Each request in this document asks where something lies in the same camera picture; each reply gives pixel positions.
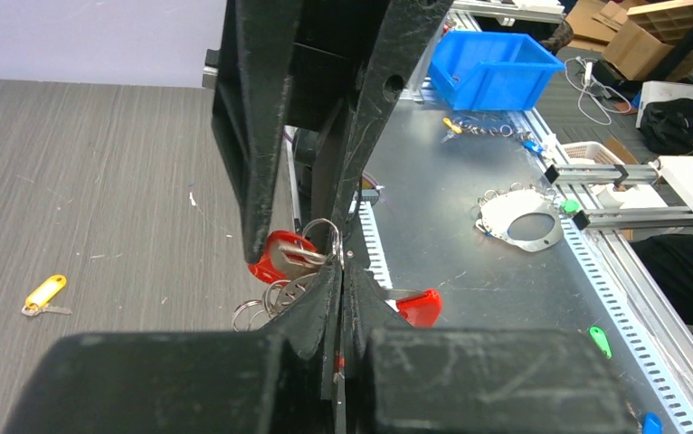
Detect aluminium front rail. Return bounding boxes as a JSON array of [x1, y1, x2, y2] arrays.
[[366, 100, 693, 433]]

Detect spare metal keyring plate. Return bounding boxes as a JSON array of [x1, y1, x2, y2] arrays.
[[474, 182, 565, 253]]

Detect red keyring with metal chain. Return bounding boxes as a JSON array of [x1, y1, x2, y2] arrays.
[[232, 218, 443, 332]]

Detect key with red tag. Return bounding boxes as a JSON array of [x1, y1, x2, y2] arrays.
[[247, 231, 327, 284]]

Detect blue plastic bin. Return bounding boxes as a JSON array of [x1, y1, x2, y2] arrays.
[[428, 30, 565, 111]]

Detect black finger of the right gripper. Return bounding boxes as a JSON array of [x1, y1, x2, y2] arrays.
[[310, 1, 451, 230], [212, 0, 303, 263]]

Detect small white basket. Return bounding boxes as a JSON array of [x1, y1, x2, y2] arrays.
[[561, 141, 624, 165]]

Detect black bag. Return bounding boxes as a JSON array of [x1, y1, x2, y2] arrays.
[[639, 99, 693, 156]]

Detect blue key tag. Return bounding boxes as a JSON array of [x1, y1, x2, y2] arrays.
[[641, 412, 663, 434]]

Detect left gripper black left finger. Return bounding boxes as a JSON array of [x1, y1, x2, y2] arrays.
[[5, 264, 342, 433]]

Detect aluminium profile bracket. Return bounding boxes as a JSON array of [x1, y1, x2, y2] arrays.
[[545, 156, 693, 230]]

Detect cardboard boxes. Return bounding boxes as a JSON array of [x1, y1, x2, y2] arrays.
[[566, 1, 693, 81]]

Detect spare keys on chain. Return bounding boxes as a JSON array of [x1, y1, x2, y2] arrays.
[[440, 116, 548, 156]]

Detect key with yellow tag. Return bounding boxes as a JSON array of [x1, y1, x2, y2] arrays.
[[21, 275, 72, 317]]

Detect white cable on floor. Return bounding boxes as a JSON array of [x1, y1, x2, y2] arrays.
[[564, 56, 634, 127]]

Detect green key tag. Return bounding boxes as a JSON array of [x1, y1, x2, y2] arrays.
[[589, 325, 612, 359]]

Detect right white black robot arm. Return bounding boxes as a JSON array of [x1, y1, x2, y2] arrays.
[[212, 0, 451, 263]]

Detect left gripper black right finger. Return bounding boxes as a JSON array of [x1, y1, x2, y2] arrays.
[[342, 265, 640, 433]]

